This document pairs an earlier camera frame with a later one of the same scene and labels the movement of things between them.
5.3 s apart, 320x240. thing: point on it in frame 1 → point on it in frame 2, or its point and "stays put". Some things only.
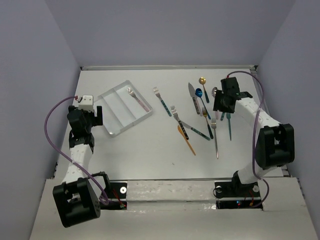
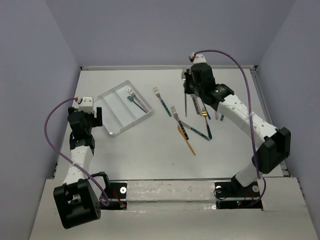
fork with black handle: [175, 113] stays put
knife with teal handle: [195, 131] stays put
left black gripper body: [90, 120] stays put
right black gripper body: [219, 103] → [192, 88]
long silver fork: [213, 123] → [183, 78]
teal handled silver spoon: [228, 115] → [132, 99]
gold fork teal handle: [205, 114] stays put
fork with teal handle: [158, 94] stays put
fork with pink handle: [133, 94] stays put
